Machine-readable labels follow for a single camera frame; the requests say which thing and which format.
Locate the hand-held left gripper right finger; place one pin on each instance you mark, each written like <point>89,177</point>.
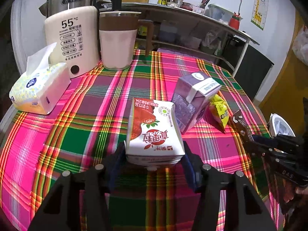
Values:
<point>191,173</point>

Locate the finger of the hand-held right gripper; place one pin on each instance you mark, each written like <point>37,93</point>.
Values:
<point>264,140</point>
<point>264,154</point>

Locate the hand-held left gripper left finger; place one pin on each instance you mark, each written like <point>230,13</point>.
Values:
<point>115,173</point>

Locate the white trash bin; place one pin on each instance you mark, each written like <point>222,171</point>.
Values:
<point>271,125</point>

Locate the brown wrapper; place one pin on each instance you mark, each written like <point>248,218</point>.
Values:
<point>240,122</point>

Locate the strawberry milk carton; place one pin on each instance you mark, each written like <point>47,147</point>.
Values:
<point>154,130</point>

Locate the purple milk carton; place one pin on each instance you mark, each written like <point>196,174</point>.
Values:
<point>190,101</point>

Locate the yellow snack packet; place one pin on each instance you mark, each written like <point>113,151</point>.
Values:
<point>219,110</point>

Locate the plaid tablecloth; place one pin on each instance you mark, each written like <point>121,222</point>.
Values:
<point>96,115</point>

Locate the black cabinet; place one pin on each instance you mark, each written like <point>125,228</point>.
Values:
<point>255,72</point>

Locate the white shelf counter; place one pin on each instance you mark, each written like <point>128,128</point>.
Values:
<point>242,53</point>

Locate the white plastic bag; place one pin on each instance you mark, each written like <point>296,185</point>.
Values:
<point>302,45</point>

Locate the bundle of plastic bags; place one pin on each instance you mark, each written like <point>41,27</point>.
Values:
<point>213,43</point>

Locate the tissue pack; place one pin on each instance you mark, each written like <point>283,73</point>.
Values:
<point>41,86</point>

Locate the brown and white pitcher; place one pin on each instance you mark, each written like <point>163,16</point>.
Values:
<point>118,45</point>

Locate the clear plastic container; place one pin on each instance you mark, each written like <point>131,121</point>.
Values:
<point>219,12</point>

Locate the cream electric kettle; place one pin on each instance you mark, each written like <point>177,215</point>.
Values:
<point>72,41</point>

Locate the yellow label bottle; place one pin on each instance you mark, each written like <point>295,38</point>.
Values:
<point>142,31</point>

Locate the giraffe wall poster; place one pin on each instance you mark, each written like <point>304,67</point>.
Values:
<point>259,7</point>

